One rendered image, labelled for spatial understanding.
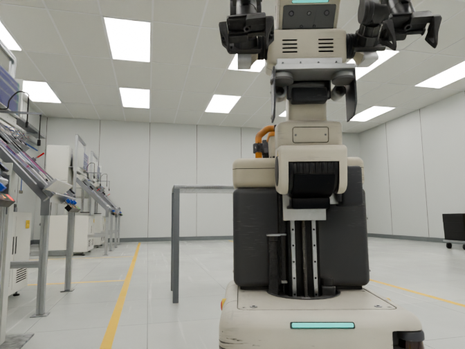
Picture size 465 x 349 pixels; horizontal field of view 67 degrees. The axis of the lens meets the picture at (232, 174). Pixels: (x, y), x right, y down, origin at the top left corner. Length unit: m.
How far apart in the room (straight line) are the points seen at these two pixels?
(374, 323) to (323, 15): 1.00
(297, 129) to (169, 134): 8.18
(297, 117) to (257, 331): 0.70
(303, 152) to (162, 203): 8.01
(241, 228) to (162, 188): 7.71
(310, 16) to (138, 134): 8.18
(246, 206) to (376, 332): 0.63
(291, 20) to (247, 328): 1.01
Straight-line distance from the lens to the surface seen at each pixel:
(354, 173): 1.34
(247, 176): 1.44
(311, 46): 1.33
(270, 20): 0.98
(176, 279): 2.53
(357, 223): 1.50
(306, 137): 1.22
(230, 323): 1.15
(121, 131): 9.33
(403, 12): 1.10
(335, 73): 1.22
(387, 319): 1.23
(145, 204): 9.06
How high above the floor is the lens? 0.57
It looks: 7 degrees up
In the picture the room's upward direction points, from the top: 1 degrees counter-clockwise
